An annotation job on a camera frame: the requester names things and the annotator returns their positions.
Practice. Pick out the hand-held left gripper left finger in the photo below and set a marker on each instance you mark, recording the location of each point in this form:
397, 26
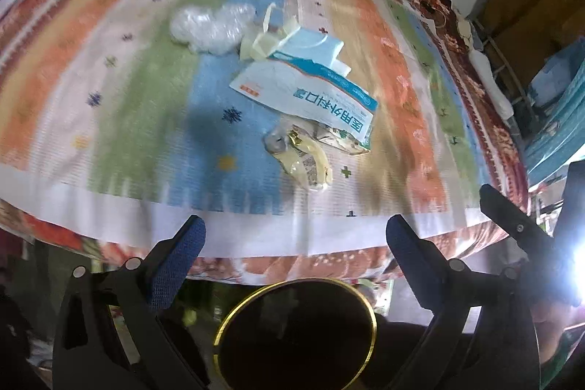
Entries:
180, 257

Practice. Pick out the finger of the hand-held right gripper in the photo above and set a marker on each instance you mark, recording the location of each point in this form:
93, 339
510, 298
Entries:
514, 225

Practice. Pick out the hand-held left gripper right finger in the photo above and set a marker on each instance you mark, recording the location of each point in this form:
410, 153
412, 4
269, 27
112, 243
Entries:
406, 246

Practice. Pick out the small printed snack wrapper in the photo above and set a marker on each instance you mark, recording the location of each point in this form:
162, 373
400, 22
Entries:
342, 139

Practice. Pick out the yellow snack wrapper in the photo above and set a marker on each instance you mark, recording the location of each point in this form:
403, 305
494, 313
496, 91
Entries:
306, 161

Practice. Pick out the black bin with gold rim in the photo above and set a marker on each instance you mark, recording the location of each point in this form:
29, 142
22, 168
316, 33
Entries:
297, 335

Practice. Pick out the white blue mask package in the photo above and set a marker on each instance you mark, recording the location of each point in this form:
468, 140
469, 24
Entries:
306, 90

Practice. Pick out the blue face mask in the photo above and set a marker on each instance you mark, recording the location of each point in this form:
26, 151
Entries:
313, 42

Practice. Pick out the pale yellow paper strips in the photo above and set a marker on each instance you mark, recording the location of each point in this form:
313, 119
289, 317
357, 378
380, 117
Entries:
263, 40

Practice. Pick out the person's right forearm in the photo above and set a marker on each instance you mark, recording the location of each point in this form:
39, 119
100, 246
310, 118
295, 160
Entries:
550, 326

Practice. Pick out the teal patterned curtain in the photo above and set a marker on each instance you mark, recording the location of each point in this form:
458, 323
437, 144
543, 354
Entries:
557, 134

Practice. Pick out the floral bed sheet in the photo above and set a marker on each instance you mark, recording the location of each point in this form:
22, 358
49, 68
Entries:
484, 106

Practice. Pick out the white rolled cloth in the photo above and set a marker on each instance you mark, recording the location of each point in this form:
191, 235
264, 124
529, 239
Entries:
491, 79

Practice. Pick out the metal rack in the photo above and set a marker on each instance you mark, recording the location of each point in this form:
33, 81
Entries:
502, 65

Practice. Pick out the colourful striped blanket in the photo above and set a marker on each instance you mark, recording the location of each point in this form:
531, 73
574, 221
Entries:
137, 97

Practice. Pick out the brown hanging cloth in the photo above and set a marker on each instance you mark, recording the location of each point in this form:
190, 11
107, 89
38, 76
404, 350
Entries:
525, 1

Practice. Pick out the crumpled clear plastic bag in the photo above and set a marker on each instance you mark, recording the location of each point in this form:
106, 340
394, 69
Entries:
208, 27

